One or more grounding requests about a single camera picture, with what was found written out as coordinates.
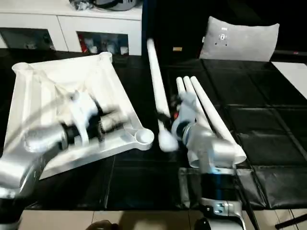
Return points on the white plastic table leg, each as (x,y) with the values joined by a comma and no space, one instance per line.
(188,83)
(157,83)
(180,83)
(206,100)

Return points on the white plastic table top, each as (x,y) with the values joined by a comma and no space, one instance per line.
(43,83)

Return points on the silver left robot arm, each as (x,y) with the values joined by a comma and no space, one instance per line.
(40,141)

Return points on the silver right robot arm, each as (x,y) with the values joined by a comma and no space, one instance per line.
(216,143)

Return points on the small white cup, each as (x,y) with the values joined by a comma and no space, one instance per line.
(124,50)
(93,49)

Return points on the red box in cabinet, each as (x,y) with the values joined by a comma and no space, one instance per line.
(82,44)

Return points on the tall black cabinet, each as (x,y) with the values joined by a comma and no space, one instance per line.
(172,24)

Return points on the black work mat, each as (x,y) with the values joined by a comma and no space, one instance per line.
(263,107)

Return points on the grey cushion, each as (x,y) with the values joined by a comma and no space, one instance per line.
(239,38)

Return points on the dark robot foot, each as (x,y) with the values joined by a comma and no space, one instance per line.
(103,226)

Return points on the white cabinet with glass doors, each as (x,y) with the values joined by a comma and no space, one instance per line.
(60,24)

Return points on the round grey appliance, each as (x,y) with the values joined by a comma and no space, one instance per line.
(112,4)

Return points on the black clutter pile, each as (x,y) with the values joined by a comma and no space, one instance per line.
(80,4)

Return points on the white flat board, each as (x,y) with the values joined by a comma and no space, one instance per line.
(292,74)

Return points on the black bar with red mark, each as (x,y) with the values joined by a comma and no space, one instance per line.
(287,52)

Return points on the black metal bench leg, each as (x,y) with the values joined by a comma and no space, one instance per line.
(290,222)

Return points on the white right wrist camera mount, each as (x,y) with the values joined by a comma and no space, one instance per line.
(189,105)

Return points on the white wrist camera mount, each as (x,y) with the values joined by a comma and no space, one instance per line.
(189,105)
(84,107)

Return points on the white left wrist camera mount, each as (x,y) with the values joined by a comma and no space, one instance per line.
(84,107)

